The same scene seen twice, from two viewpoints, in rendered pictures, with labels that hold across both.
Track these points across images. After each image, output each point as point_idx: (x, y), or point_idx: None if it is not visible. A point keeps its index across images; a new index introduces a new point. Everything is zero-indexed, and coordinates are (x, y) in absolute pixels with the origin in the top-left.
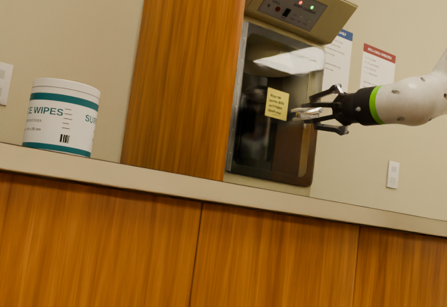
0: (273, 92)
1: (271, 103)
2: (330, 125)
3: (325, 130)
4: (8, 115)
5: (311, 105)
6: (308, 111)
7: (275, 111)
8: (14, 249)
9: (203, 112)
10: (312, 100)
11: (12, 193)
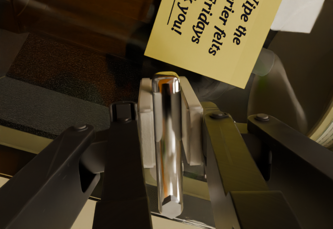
0: (266, 6)
1: None
2: (54, 218)
3: (23, 171)
4: None
5: (214, 120)
6: (172, 134)
7: (189, 5)
8: None
9: None
10: (245, 130)
11: None
